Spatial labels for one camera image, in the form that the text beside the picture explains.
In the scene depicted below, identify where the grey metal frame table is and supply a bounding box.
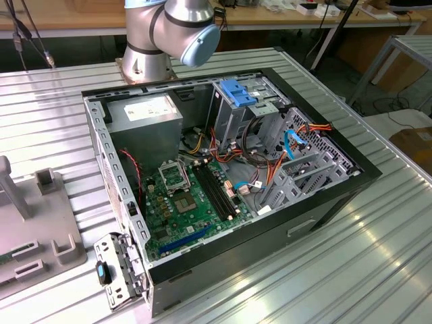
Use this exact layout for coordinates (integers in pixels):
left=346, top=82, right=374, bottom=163
left=347, top=33, right=432, bottom=107

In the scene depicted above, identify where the grey parts rack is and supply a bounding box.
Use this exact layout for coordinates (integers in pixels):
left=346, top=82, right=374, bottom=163
left=0, top=155, right=88, bottom=294

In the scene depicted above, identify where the blue expansion slot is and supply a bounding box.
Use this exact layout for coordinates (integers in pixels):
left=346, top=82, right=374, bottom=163
left=158, top=224, right=212, bottom=256

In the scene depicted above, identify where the blue drive latch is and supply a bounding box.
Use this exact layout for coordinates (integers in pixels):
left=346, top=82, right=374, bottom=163
left=219, top=79, right=259, bottom=107

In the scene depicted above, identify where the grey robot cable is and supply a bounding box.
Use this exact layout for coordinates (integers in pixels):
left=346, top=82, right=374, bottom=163
left=5, top=0, right=57, bottom=71

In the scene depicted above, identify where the black cable bundle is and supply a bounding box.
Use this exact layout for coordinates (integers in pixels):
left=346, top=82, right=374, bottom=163
left=241, top=116, right=268, bottom=166

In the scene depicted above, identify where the metal disk bay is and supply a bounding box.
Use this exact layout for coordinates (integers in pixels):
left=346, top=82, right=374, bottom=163
left=258, top=150, right=355, bottom=217

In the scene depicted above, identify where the green motherboard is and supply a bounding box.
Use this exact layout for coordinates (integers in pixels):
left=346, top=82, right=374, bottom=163
left=143, top=158, right=252, bottom=261

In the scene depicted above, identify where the orange power wire bundle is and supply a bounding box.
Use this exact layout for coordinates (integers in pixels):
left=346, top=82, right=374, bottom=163
left=208, top=127, right=288, bottom=190

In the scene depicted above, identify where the orange yellow power wire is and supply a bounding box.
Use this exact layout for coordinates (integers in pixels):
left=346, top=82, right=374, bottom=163
left=296, top=121, right=334, bottom=151

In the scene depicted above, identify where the metal socket cover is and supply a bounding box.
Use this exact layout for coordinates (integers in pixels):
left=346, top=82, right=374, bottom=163
left=157, top=159, right=190, bottom=195

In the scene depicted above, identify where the yellow black wire bundle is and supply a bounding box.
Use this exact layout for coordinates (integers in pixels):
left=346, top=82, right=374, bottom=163
left=187, top=132, right=204, bottom=155

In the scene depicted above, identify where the grey power supply unit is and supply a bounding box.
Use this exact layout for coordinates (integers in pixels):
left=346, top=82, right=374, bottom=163
left=103, top=92, right=185, bottom=173

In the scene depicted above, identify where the grey metal drive cage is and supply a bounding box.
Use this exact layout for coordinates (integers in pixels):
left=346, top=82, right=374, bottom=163
left=205, top=74, right=292, bottom=155

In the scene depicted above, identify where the small black blue latch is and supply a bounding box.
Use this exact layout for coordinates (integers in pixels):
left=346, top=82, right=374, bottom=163
left=95, top=260, right=113, bottom=287

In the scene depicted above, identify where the small brown cardboard box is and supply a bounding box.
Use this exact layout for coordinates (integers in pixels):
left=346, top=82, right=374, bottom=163
left=387, top=126, right=432, bottom=173

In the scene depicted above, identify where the small white box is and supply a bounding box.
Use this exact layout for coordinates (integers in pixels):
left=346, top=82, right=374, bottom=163
left=313, top=5, right=342, bottom=18

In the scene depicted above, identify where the blue data wire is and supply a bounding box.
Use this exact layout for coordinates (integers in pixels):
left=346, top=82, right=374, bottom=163
left=234, top=181, right=267, bottom=192
left=283, top=128, right=307, bottom=160

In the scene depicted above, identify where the red black thin wire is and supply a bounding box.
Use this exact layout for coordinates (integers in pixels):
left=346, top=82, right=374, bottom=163
left=118, top=148, right=144, bottom=203

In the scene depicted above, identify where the black RAM slot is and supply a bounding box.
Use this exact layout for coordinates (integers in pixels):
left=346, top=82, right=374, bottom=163
left=206, top=161, right=238, bottom=219
left=202, top=162, right=233, bottom=219
left=198, top=163, right=229, bottom=220
left=194, top=163, right=224, bottom=221

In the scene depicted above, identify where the black open PC case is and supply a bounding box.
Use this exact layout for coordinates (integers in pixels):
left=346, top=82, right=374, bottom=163
left=80, top=66, right=384, bottom=318

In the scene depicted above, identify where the large brown cardboard box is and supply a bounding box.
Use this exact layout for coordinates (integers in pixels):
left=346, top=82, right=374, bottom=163
left=335, top=32, right=431, bottom=92

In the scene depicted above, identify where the metal slot bracket cover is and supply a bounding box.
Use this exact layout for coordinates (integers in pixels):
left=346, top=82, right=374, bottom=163
left=93, top=232, right=151, bottom=311

